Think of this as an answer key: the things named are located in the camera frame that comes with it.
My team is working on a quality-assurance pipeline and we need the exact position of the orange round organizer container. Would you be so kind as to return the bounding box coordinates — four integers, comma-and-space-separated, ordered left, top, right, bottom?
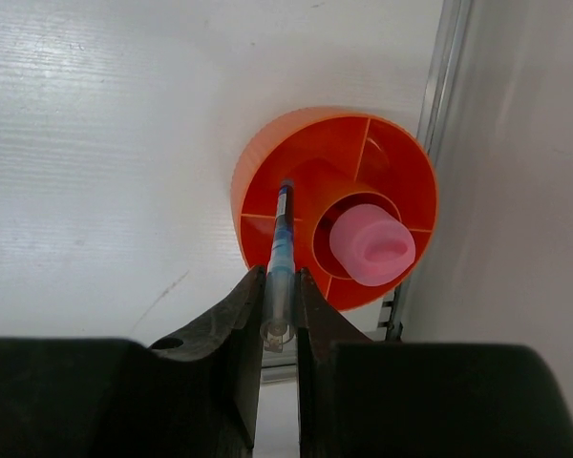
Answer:
230, 107, 438, 311

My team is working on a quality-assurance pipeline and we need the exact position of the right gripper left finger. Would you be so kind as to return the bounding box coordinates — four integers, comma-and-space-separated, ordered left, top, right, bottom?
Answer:
0, 266, 265, 457

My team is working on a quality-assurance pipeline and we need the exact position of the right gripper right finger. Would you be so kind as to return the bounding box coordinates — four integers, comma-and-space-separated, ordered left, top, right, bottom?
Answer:
295, 270, 573, 457

